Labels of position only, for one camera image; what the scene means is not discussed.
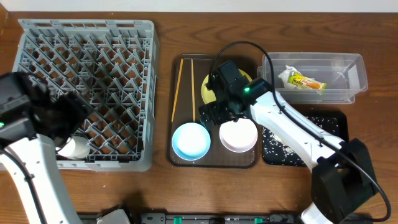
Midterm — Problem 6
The white tissue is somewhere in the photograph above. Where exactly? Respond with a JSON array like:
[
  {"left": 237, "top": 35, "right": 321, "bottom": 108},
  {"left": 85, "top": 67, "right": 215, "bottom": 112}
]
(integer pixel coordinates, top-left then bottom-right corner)
[{"left": 278, "top": 65, "right": 297, "bottom": 89}]

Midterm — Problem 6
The dark brown serving tray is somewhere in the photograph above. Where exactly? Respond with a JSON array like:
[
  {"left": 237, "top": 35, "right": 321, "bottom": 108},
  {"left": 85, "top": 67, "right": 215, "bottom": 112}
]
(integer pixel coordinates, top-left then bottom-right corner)
[{"left": 167, "top": 54, "right": 261, "bottom": 169}]

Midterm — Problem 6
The yellow round plate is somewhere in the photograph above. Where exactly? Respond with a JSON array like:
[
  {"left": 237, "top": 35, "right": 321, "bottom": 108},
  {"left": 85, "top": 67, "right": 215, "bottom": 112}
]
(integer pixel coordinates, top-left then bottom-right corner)
[{"left": 201, "top": 69, "right": 252, "bottom": 104}]

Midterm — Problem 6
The clear plastic container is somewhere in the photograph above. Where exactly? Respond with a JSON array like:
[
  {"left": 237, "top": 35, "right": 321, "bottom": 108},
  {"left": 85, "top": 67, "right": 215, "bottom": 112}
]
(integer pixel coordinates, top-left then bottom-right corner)
[{"left": 269, "top": 52, "right": 368, "bottom": 104}]

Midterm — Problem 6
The grey plastic dish rack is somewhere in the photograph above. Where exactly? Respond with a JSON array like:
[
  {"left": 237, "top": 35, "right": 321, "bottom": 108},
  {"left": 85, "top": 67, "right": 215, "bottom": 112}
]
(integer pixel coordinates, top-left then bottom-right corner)
[{"left": 13, "top": 19, "right": 160, "bottom": 172}]

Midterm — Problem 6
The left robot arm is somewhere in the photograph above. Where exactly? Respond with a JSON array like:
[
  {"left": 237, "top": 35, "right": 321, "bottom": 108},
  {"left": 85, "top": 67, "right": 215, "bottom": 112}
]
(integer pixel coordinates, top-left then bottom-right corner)
[{"left": 1, "top": 72, "right": 90, "bottom": 223}]

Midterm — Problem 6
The black rectangular tray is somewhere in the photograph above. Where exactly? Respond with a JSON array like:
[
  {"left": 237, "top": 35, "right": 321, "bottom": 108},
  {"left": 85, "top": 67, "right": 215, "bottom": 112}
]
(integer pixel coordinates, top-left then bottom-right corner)
[{"left": 262, "top": 110, "right": 349, "bottom": 167}]

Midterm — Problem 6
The green snack wrapper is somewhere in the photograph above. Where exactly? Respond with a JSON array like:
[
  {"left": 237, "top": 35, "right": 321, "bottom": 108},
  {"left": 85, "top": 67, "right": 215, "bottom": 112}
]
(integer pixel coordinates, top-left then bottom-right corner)
[{"left": 287, "top": 72, "right": 326, "bottom": 95}]

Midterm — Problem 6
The wooden chopstick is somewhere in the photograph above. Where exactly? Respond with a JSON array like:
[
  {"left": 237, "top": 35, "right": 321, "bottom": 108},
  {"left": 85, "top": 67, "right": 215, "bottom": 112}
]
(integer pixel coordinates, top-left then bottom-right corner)
[
  {"left": 191, "top": 59, "right": 196, "bottom": 122},
  {"left": 171, "top": 58, "right": 184, "bottom": 122}
]

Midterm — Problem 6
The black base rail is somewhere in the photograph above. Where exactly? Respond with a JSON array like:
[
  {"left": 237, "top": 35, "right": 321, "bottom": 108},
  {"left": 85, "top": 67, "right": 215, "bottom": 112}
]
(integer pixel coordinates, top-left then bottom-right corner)
[{"left": 77, "top": 208, "right": 302, "bottom": 224}]

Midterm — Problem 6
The light blue bowl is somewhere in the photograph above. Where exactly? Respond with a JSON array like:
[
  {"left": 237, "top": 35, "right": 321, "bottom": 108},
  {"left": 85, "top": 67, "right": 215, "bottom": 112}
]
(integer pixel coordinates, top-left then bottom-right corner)
[{"left": 171, "top": 123, "right": 211, "bottom": 161}]

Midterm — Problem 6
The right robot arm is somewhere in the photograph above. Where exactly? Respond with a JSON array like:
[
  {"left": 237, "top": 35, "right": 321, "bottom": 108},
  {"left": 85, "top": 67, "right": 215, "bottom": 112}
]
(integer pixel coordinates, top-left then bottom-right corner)
[{"left": 199, "top": 77, "right": 376, "bottom": 223}]

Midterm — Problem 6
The right black cable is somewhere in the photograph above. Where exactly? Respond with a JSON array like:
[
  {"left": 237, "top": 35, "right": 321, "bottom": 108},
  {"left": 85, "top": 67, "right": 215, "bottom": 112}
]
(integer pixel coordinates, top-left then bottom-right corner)
[{"left": 206, "top": 40, "right": 392, "bottom": 223}]

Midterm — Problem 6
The white cup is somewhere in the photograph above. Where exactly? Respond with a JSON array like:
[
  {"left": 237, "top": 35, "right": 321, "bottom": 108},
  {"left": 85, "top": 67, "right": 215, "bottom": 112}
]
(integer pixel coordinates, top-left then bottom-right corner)
[{"left": 57, "top": 136, "right": 90, "bottom": 160}]

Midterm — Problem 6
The pink white bowl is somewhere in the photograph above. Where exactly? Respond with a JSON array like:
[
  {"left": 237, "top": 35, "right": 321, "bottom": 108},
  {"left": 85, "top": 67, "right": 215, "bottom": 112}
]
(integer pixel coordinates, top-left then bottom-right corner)
[{"left": 219, "top": 118, "right": 258, "bottom": 153}]

